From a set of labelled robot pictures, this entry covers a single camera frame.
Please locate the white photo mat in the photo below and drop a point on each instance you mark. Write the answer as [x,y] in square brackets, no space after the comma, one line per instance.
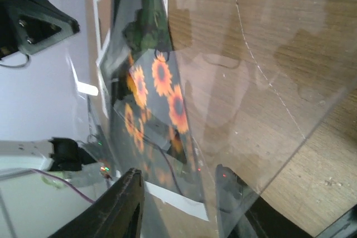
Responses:
[102,20]

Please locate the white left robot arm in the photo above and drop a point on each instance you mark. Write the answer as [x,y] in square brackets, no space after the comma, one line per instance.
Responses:
[77,166]

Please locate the sunflower photo print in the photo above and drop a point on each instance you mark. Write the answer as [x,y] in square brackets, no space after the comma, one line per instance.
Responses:
[148,124]

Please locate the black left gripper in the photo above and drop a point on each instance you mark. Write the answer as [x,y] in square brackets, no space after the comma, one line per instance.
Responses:
[30,26]

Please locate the brown backing board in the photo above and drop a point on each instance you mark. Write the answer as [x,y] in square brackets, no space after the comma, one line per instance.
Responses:
[94,60]

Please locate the clear acrylic sheet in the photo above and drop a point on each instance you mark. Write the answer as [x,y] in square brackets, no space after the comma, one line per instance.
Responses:
[270,95]

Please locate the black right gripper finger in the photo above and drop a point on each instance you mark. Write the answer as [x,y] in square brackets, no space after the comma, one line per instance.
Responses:
[117,213]

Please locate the black picture frame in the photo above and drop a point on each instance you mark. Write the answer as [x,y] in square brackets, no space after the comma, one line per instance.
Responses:
[263,220]

